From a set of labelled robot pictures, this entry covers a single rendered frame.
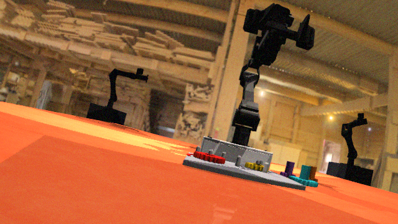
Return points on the yellow gear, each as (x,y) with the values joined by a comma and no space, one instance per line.
(254,166)

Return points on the red gear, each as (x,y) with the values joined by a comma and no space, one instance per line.
(209,157)

